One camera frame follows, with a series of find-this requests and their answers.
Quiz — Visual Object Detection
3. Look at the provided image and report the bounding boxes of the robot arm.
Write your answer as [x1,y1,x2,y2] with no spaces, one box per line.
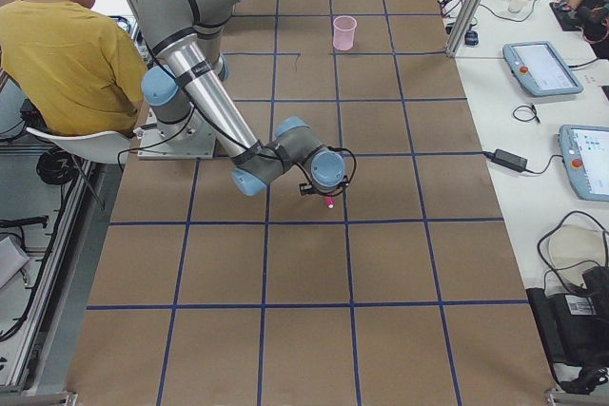
[138,0,353,196]

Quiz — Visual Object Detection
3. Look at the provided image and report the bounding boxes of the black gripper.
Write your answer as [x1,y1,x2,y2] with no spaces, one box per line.
[299,176,349,198]

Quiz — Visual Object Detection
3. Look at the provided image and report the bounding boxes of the pink mesh cup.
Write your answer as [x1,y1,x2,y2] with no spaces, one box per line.
[332,15,358,51]

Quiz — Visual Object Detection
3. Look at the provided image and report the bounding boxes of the near teach pendant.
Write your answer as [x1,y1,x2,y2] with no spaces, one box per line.
[558,125,608,202]

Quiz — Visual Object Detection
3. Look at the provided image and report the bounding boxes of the white paper cup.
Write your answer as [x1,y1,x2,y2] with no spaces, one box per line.
[507,0,529,14]

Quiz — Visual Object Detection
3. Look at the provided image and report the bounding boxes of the pink pen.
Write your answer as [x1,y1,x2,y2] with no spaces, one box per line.
[324,196,335,209]

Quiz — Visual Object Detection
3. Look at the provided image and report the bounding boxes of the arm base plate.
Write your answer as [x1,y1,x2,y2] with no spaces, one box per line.
[136,96,216,160]

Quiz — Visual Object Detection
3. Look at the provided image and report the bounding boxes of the black power adapter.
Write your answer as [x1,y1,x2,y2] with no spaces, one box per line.
[482,148,527,173]

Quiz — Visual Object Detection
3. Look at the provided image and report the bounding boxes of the person in yellow shirt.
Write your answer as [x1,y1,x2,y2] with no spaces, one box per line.
[1,0,147,136]

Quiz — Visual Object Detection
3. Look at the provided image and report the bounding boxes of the white chair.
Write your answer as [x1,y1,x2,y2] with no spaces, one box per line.
[26,126,148,211]

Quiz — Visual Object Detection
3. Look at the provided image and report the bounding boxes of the teach pendant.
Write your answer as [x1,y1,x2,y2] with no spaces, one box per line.
[558,125,608,202]
[502,41,583,97]

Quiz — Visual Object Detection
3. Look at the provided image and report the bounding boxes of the far teach pendant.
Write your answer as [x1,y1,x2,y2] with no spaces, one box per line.
[502,41,583,97]

